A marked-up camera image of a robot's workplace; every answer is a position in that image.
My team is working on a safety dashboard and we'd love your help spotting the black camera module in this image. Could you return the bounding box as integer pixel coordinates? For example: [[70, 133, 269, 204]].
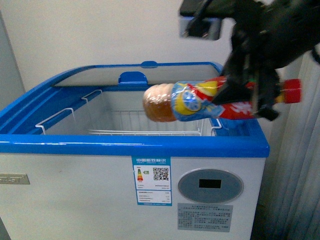
[[179, 0, 236, 41]]

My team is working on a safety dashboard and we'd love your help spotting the grey curtain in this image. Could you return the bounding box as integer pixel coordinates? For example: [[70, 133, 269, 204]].
[[267, 54, 320, 240]]

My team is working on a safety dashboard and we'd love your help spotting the silver brand nameplate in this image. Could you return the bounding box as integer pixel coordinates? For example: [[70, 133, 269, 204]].
[[0, 173, 30, 185]]

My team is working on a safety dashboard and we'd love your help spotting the grey round control panel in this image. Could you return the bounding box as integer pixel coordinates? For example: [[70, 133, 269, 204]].
[[178, 169, 244, 204]]

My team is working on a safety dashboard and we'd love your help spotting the white chest freezer blue rim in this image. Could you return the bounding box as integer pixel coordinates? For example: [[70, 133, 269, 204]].
[[0, 67, 270, 240]]

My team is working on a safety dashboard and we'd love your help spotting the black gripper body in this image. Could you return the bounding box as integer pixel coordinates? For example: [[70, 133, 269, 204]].
[[212, 0, 320, 121]]

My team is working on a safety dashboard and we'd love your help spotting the glass sliding freezer lid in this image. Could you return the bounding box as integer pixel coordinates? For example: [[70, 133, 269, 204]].
[[51, 60, 223, 88]]

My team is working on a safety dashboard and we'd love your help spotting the iced tea drink bottle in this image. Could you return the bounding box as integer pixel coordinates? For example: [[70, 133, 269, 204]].
[[142, 76, 303, 123]]

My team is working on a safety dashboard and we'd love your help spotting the white wire freezer basket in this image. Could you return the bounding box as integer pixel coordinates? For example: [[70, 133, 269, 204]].
[[35, 89, 222, 137]]

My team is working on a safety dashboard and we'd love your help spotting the grey text info sticker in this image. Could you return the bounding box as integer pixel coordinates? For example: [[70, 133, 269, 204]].
[[177, 203, 233, 233]]

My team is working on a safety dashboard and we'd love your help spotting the blue energy label sticker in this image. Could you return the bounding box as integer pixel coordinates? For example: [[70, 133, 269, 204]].
[[131, 156, 172, 207]]

